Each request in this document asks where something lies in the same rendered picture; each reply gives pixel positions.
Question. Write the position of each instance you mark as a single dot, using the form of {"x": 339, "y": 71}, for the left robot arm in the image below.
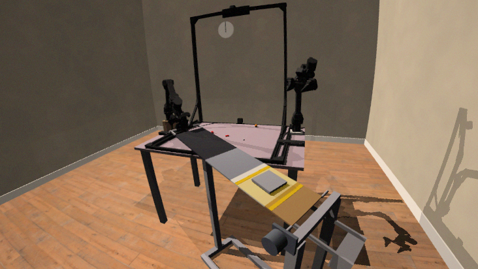
{"x": 302, "y": 72}

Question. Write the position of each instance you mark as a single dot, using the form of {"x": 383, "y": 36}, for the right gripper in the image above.
{"x": 183, "y": 122}

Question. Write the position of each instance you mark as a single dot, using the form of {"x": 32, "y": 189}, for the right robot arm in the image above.
{"x": 176, "y": 101}

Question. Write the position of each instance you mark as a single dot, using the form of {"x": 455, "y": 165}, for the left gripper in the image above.
{"x": 308, "y": 85}

